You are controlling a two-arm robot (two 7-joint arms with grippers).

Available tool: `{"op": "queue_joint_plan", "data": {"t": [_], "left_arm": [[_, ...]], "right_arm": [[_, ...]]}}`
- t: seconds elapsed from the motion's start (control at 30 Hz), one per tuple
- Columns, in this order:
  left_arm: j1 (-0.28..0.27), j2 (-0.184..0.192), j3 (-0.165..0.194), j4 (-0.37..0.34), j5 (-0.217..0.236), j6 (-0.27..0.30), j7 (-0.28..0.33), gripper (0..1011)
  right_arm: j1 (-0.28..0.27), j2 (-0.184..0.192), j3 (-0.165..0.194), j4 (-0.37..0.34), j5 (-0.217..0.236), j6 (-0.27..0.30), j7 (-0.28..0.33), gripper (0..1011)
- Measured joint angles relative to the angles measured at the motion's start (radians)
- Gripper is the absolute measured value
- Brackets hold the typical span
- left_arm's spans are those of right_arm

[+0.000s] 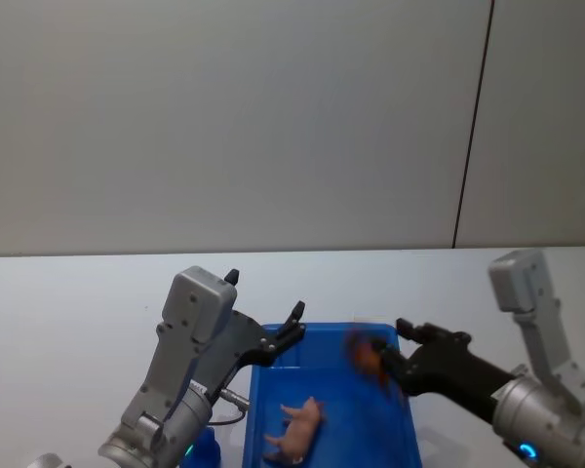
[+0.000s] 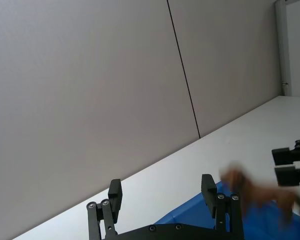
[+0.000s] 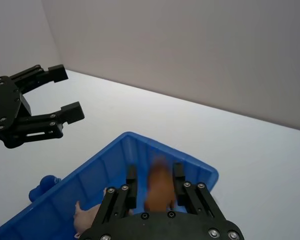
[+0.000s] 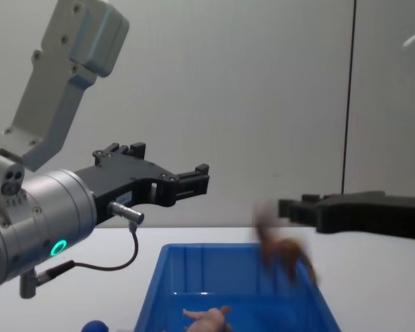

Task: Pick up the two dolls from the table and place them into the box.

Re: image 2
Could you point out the pale wall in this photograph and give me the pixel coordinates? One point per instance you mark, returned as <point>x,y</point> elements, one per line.
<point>90,75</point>

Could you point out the brown toy animal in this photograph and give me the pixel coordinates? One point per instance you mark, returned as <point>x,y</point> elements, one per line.
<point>257,193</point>

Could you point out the white door frame post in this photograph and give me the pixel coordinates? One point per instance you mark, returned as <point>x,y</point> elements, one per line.
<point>283,45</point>

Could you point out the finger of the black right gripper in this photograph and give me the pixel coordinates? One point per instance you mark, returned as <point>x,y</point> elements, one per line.
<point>281,156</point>
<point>287,176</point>

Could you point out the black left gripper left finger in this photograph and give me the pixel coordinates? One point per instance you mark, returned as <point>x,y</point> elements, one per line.
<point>114,200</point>

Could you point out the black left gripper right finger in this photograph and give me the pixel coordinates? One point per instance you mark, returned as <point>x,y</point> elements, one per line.
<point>210,197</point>

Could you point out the blue plastic bin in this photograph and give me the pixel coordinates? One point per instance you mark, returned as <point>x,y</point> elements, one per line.
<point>190,212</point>

